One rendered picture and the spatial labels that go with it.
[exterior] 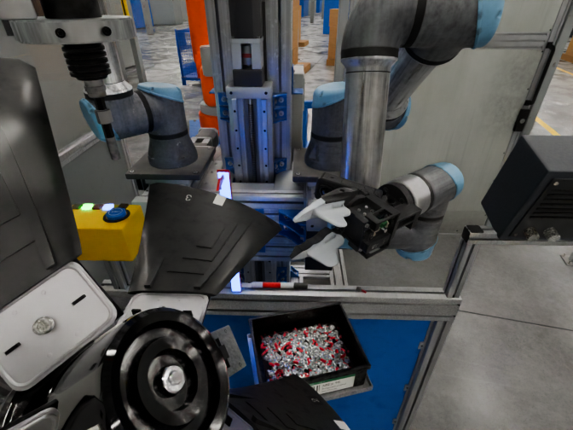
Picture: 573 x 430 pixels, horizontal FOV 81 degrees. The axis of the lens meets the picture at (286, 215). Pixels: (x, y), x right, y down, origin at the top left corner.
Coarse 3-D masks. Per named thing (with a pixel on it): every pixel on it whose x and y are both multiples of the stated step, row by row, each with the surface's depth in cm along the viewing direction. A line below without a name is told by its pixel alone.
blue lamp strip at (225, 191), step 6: (222, 174) 65; (228, 174) 65; (228, 180) 66; (222, 186) 67; (228, 186) 67; (222, 192) 68; (228, 192) 68; (234, 276) 80; (234, 282) 81; (234, 288) 82
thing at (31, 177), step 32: (0, 64) 33; (0, 96) 31; (32, 96) 32; (0, 128) 30; (32, 128) 31; (0, 160) 29; (32, 160) 30; (0, 192) 28; (32, 192) 29; (64, 192) 30; (0, 224) 27; (32, 224) 28; (64, 224) 29; (0, 256) 27; (32, 256) 27; (64, 256) 28; (0, 288) 26
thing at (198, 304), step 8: (136, 296) 39; (144, 296) 39; (152, 296) 39; (160, 296) 39; (168, 296) 39; (176, 296) 39; (184, 296) 39; (192, 296) 39; (200, 296) 39; (128, 304) 38; (136, 304) 38; (144, 304) 38; (152, 304) 38; (160, 304) 38; (168, 304) 38; (176, 304) 38; (184, 304) 38; (192, 304) 38; (200, 304) 38; (128, 312) 37; (200, 312) 37; (120, 320) 36; (200, 320) 36
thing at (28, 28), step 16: (0, 0) 18; (16, 0) 19; (0, 16) 19; (16, 16) 19; (32, 16) 19; (112, 16) 22; (128, 16) 22; (16, 32) 19; (32, 32) 19; (48, 32) 19; (64, 32) 19; (80, 32) 19; (96, 32) 20; (112, 32) 20; (128, 32) 21
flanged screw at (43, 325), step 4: (40, 320) 26; (44, 320) 26; (48, 320) 26; (52, 320) 27; (36, 324) 26; (40, 324) 26; (44, 324) 26; (48, 324) 26; (52, 324) 27; (32, 328) 26; (36, 328) 26; (40, 328) 26; (44, 328) 26; (48, 328) 26; (52, 328) 27; (36, 332) 26; (40, 332) 26; (44, 332) 26; (48, 332) 26
